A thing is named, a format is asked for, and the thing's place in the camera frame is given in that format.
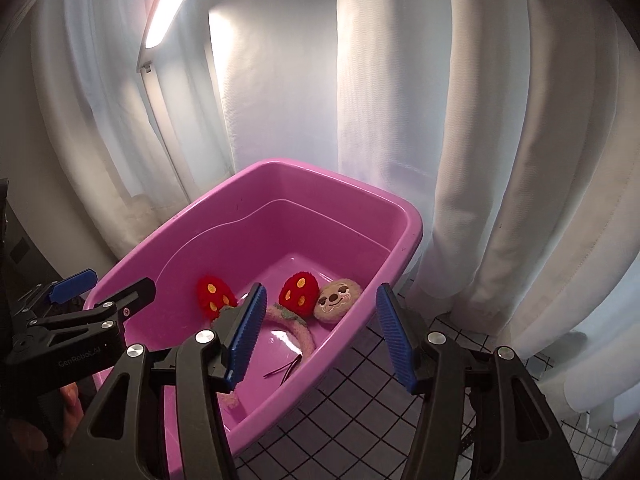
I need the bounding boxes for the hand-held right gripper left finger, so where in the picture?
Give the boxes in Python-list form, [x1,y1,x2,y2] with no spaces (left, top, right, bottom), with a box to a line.
[70,282,267,480]

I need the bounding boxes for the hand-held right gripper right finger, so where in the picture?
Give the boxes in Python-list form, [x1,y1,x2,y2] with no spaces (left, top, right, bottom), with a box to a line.
[376,282,583,480]

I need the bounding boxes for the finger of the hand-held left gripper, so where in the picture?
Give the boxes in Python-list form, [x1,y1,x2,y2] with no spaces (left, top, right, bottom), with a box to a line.
[10,269,98,317]
[25,277,157,341]

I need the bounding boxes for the black hair pins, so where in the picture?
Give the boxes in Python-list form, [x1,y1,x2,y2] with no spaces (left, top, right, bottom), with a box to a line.
[264,355,303,378]

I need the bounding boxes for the beige sloth face plush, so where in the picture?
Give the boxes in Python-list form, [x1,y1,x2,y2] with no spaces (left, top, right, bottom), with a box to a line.
[313,277,363,323]

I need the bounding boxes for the pink strawberry plush headband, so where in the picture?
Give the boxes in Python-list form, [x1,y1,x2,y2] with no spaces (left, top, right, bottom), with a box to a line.
[196,271,321,408]

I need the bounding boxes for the pink plastic bin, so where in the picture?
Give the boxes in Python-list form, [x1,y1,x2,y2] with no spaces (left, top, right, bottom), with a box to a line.
[82,159,423,480]

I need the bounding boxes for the person's left hand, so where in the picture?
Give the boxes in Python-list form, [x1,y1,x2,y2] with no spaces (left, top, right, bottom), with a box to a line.
[0,382,86,480]

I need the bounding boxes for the white black checkered tablecloth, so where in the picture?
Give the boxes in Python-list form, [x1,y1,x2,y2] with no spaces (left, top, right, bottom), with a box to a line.
[235,270,551,480]

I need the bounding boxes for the white curtain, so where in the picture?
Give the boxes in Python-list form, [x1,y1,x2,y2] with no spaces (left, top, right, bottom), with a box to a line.
[30,0,640,441]

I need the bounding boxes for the white bar lamp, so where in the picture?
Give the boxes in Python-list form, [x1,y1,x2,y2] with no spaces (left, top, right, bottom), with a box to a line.
[137,0,206,201]

